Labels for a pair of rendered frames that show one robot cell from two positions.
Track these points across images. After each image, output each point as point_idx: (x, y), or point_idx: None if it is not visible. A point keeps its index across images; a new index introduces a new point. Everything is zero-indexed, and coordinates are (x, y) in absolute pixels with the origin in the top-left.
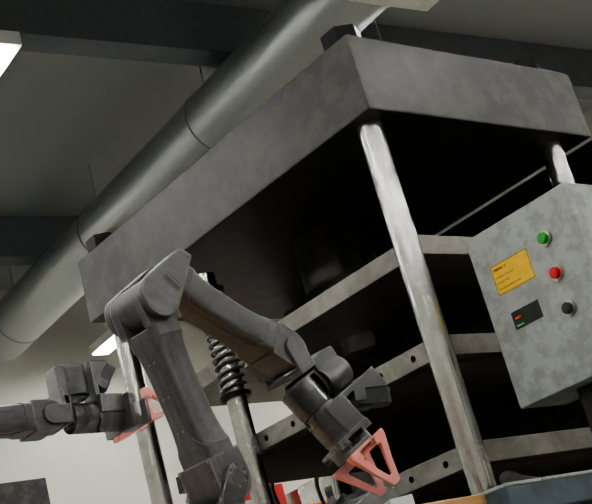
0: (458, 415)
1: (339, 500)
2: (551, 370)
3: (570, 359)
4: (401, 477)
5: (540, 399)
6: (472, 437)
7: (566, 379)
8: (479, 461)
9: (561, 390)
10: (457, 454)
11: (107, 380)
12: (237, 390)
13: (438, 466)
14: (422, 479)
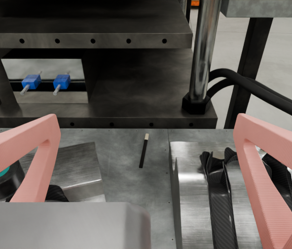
0: (215, 22)
1: (269, 174)
2: (264, 1)
3: (282, 0)
4: (119, 36)
5: (244, 17)
6: (214, 40)
7: (271, 12)
8: (211, 57)
9: (262, 17)
10: (177, 37)
11: None
12: None
13: (157, 40)
14: (139, 44)
